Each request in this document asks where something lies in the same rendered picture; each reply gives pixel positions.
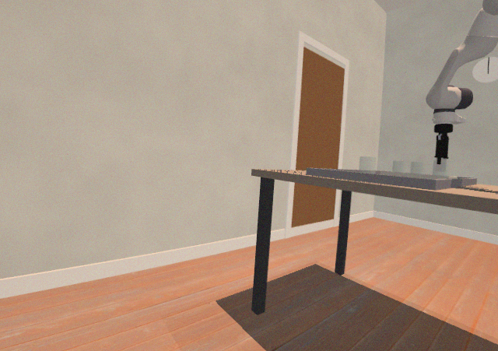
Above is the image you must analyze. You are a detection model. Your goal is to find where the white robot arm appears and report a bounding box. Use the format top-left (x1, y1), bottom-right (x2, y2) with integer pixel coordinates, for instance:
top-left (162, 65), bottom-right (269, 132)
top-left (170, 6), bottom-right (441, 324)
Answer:
top-left (426, 0), bottom-right (498, 125)

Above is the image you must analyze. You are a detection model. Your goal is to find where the grey cylinder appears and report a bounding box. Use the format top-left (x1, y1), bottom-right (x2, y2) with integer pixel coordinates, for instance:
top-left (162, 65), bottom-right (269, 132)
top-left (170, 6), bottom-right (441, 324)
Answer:
top-left (433, 160), bottom-right (450, 177)
top-left (359, 156), bottom-right (377, 174)
top-left (410, 162), bottom-right (426, 175)
top-left (392, 161), bottom-right (407, 173)

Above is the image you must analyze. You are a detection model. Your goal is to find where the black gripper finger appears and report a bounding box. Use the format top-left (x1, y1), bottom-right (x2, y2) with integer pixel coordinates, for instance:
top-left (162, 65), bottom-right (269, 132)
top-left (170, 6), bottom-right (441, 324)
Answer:
top-left (443, 137), bottom-right (449, 160)
top-left (434, 134), bottom-right (447, 171)

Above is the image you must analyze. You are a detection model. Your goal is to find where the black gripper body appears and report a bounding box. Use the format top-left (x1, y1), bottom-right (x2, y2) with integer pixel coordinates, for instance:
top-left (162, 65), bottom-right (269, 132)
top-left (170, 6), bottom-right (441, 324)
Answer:
top-left (434, 124), bottom-right (453, 142)

